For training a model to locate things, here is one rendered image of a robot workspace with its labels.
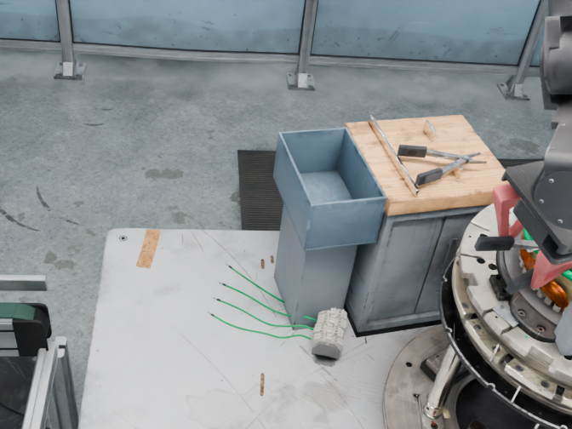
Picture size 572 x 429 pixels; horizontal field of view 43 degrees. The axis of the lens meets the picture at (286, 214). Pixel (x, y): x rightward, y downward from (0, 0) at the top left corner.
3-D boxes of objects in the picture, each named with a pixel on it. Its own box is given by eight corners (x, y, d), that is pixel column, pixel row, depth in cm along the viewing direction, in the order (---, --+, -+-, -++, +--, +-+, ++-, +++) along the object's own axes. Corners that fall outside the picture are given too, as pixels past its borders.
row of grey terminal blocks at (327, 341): (337, 368, 111) (342, 351, 108) (307, 361, 111) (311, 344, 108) (346, 320, 118) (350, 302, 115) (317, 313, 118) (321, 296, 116)
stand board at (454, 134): (386, 216, 98) (390, 203, 97) (341, 135, 112) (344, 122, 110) (516, 202, 104) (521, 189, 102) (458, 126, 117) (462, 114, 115)
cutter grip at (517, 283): (510, 295, 72) (516, 285, 71) (504, 290, 73) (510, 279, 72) (535, 281, 74) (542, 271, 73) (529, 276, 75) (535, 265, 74)
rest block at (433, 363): (470, 368, 109) (473, 359, 107) (444, 384, 106) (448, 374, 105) (450, 349, 111) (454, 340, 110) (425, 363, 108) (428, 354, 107)
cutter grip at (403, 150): (397, 156, 102) (399, 146, 101) (397, 152, 103) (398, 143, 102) (425, 158, 103) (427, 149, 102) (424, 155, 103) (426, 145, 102)
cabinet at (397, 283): (356, 338, 115) (388, 215, 98) (321, 257, 129) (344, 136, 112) (466, 321, 121) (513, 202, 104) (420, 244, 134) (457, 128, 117)
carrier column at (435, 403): (424, 422, 102) (463, 327, 89) (420, 407, 104) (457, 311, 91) (441, 421, 103) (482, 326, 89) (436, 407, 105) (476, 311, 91)
